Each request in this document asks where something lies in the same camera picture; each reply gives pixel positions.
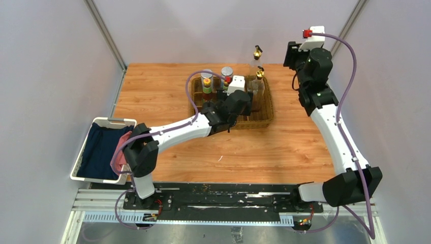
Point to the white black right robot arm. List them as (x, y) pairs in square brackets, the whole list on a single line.
[(355, 180)]

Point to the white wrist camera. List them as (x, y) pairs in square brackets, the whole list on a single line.
[(311, 39), (236, 82)]

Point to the aluminium frame post left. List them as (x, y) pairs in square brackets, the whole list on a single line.
[(95, 13)]

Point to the aluminium frame post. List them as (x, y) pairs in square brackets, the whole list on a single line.
[(348, 26), (95, 13)]

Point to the wicker divided tray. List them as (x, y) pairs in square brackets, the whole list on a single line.
[(257, 120)]

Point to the navy blue cloth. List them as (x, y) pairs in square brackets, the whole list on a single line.
[(99, 149)]

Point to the clear oil bottle gold spout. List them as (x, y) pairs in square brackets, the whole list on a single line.
[(255, 62)]

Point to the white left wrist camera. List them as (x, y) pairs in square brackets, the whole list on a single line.
[(236, 82)]

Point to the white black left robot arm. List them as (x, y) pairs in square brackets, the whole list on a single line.
[(141, 150)]

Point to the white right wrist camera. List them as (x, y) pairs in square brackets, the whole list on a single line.
[(311, 39)]

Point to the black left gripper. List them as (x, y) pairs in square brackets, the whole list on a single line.
[(221, 96)]

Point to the aluminium frame post right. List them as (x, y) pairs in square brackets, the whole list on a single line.
[(348, 26)]

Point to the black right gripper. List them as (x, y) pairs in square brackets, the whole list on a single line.
[(293, 54)]

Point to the white laundry basket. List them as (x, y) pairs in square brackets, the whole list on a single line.
[(114, 123)]

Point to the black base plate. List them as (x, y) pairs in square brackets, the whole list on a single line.
[(223, 203)]

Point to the sauce bottle yellow cap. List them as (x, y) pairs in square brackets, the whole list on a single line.
[(207, 92), (225, 86)]

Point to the silver-lid shaker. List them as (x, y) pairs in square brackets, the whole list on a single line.
[(206, 74), (227, 71)]

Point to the oil bottle with brown residue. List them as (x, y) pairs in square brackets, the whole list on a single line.
[(257, 87)]

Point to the pink cloth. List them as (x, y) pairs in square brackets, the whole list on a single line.
[(118, 161)]

